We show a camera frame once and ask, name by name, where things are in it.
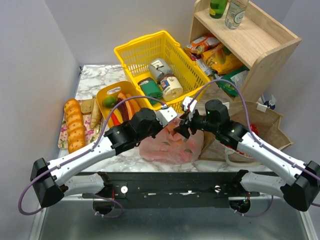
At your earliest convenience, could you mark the pink plastic grocery bag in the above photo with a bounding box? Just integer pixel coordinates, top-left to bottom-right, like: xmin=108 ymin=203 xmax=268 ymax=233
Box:
xmin=138 ymin=118 xmax=204 ymax=165

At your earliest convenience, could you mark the braided toy bread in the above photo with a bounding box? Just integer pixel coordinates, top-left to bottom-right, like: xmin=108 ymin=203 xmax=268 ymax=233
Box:
xmin=124 ymin=99 xmax=141 ymax=119

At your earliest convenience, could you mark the red snack bag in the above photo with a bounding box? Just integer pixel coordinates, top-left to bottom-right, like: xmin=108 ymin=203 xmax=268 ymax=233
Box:
xmin=224 ymin=124 xmax=259 ymax=159

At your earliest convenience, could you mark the brown burlap tote bag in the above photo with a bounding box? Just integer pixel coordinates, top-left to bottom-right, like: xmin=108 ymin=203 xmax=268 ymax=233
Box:
xmin=199 ymin=101 xmax=293 ymax=167

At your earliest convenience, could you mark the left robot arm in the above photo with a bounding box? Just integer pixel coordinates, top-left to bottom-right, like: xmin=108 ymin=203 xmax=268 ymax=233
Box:
xmin=30 ymin=108 xmax=163 ymax=208

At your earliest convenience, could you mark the green toilet paper roll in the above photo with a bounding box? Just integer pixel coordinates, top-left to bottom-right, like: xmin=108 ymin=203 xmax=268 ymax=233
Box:
xmin=138 ymin=77 xmax=162 ymax=100

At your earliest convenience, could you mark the toy mango green yellow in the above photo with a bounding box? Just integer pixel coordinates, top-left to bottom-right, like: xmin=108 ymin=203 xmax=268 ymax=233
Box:
xmin=102 ymin=95 xmax=118 ymax=109

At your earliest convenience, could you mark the small yellow plastic bin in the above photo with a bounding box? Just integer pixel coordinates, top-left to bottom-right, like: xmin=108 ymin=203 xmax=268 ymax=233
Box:
xmin=96 ymin=81 xmax=149 ymax=128

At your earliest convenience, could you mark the green snack bag lower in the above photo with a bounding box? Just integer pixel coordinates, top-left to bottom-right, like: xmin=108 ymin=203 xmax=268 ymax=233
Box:
xmin=212 ymin=66 xmax=250 ymax=97

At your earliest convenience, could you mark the silver snack packet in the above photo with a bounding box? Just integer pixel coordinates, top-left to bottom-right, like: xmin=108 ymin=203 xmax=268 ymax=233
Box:
xmin=190 ymin=53 xmax=213 ymax=77

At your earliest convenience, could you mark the large yellow shopping basket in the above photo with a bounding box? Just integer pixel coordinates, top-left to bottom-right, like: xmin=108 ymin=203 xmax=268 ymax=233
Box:
xmin=114 ymin=30 xmax=209 ymax=113

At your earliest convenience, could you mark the toy bread slice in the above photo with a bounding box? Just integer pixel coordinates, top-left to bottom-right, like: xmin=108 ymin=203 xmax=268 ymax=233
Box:
xmin=80 ymin=97 xmax=102 ymax=129

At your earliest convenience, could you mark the yellow snack bag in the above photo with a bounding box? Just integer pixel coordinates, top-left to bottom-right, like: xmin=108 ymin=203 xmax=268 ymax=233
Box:
xmin=201 ymin=43 xmax=244 ymax=75

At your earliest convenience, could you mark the long toy baguette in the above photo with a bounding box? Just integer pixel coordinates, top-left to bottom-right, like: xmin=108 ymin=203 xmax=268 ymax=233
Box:
xmin=64 ymin=98 xmax=86 ymax=154

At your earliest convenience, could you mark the orange snack packet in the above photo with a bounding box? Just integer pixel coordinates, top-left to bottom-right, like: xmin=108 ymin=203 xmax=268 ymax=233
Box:
xmin=184 ymin=34 xmax=221 ymax=55

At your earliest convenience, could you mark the wooden shelf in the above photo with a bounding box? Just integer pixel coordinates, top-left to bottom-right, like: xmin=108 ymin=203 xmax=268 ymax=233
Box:
xmin=189 ymin=0 xmax=302 ymax=102

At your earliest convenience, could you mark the clear water bottle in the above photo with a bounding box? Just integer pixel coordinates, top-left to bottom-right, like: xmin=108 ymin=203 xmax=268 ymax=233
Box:
xmin=225 ymin=0 xmax=249 ymax=29

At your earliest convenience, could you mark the green glass bottle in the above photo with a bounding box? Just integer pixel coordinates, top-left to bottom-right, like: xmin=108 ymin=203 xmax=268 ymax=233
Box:
xmin=209 ymin=0 xmax=228 ymax=19

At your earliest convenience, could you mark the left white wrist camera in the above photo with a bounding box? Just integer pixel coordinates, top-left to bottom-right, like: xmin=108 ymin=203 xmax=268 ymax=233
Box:
xmin=155 ymin=104 xmax=178 ymax=127

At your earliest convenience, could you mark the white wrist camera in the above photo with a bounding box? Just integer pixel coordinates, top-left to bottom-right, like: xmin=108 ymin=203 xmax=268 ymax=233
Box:
xmin=155 ymin=104 xmax=178 ymax=127
xmin=180 ymin=96 xmax=197 ymax=122

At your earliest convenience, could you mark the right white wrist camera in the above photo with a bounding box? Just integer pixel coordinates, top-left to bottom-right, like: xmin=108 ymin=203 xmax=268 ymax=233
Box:
xmin=180 ymin=96 xmax=197 ymax=122

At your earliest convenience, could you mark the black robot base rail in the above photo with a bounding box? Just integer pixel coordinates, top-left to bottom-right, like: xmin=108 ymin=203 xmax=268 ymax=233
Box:
xmin=51 ymin=171 xmax=276 ymax=210

